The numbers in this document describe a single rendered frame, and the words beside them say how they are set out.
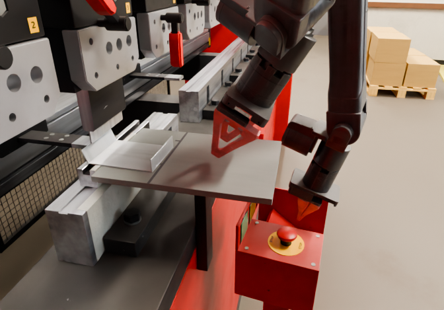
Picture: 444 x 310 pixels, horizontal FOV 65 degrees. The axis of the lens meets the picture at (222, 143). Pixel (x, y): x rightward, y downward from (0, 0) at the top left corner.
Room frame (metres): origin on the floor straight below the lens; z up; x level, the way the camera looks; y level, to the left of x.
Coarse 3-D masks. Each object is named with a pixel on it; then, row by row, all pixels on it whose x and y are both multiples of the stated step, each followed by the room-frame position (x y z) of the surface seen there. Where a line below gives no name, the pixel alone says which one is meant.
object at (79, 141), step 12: (24, 132) 0.57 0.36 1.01; (36, 132) 0.57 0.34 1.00; (48, 132) 0.57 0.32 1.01; (0, 144) 0.51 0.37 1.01; (12, 144) 0.54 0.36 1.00; (24, 144) 0.56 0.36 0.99; (48, 144) 0.54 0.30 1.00; (60, 144) 0.53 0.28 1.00; (72, 144) 0.53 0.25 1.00; (84, 144) 0.52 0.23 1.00; (0, 156) 0.51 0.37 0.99
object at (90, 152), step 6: (108, 132) 0.54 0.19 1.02; (102, 138) 0.52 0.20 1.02; (108, 138) 0.53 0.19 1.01; (114, 138) 0.55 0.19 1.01; (90, 144) 0.49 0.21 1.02; (96, 144) 0.50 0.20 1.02; (102, 144) 0.51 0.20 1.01; (108, 144) 0.53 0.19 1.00; (84, 150) 0.47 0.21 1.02; (90, 150) 0.48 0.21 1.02; (96, 150) 0.49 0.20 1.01; (102, 150) 0.51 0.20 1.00; (84, 156) 0.47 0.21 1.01; (90, 156) 0.48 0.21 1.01
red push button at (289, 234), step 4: (280, 228) 0.55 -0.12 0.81; (284, 228) 0.54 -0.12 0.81; (288, 228) 0.54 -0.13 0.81; (292, 228) 0.55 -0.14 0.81; (280, 232) 0.53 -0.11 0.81; (284, 232) 0.53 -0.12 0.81; (288, 232) 0.53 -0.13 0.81; (292, 232) 0.53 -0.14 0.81; (296, 232) 0.54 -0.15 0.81; (280, 236) 0.52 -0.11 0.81; (284, 236) 0.52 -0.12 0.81; (288, 236) 0.52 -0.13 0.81; (292, 236) 0.52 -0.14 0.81; (296, 236) 0.53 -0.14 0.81; (284, 240) 0.52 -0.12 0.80; (288, 240) 0.52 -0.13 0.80; (292, 240) 0.52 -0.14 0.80; (284, 244) 0.53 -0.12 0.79; (288, 244) 0.52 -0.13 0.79
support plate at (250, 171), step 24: (192, 144) 0.53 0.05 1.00; (264, 144) 0.53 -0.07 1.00; (120, 168) 0.45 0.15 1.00; (168, 168) 0.45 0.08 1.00; (192, 168) 0.45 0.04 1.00; (216, 168) 0.45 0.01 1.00; (240, 168) 0.45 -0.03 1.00; (264, 168) 0.45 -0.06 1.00; (192, 192) 0.40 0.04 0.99; (216, 192) 0.39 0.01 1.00; (240, 192) 0.39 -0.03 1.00; (264, 192) 0.39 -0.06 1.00
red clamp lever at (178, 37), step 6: (162, 18) 0.66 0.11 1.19; (168, 18) 0.65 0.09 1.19; (174, 18) 0.65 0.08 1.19; (180, 18) 0.65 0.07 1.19; (174, 24) 0.65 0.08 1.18; (174, 30) 0.65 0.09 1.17; (174, 36) 0.65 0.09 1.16; (180, 36) 0.65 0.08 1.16; (174, 42) 0.65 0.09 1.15; (180, 42) 0.65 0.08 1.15; (174, 48) 0.65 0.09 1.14; (180, 48) 0.65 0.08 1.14; (174, 54) 0.65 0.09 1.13; (180, 54) 0.65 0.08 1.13; (174, 60) 0.65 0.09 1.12; (180, 60) 0.65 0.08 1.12; (174, 66) 0.66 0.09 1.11; (180, 66) 0.65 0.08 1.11
